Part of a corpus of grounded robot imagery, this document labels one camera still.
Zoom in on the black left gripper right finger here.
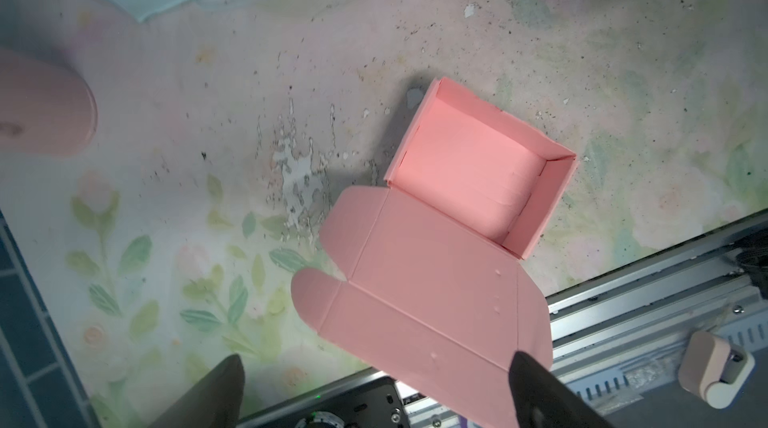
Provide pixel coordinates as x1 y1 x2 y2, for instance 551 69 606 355
508 351 612 428

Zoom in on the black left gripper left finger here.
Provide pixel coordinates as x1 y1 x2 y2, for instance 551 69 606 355
150 354 245 428

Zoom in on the pink paper box sheet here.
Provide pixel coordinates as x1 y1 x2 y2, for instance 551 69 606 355
291 78 578 427

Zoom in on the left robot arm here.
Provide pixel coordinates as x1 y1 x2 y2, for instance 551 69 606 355
150 351 610 427

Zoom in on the white pink clip tool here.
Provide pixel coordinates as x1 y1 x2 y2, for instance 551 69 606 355
678 331 756 410

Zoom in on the pink metal pencil bucket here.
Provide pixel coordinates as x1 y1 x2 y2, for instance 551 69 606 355
1 48 98 156

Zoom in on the aluminium front rail frame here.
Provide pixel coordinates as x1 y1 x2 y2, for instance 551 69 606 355
236 209 768 428

